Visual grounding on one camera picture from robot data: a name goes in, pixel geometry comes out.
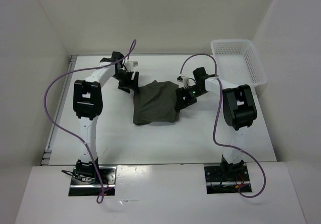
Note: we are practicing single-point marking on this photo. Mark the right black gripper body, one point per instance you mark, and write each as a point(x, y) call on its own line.
point(195, 92)

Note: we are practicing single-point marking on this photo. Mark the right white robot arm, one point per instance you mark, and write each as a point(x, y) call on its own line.
point(237, 105)

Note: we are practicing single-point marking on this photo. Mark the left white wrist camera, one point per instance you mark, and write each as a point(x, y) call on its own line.
point(130, 65)

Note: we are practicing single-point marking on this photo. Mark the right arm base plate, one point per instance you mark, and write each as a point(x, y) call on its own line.
point(218, 183)

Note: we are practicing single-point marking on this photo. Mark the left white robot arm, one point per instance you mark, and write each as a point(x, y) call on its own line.
point(88, 106)

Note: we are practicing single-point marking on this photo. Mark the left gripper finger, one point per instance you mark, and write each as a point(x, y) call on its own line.
point(125, 87)
point(134, 82)

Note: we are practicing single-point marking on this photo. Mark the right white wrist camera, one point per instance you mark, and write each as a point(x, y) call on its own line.
point(184, 80)

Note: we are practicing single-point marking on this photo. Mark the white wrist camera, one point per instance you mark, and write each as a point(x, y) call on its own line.
point(130, 65)
point(184, 80)

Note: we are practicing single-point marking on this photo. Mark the white plastic basket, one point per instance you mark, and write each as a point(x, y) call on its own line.
point(238, 62)

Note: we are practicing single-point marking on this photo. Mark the olive green shorts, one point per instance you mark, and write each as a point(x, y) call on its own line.
point(155, 102)

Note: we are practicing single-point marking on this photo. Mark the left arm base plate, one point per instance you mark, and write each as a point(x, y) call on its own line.
point(89, 187)

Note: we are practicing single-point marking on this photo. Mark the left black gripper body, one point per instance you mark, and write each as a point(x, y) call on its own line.
point(124, 78)

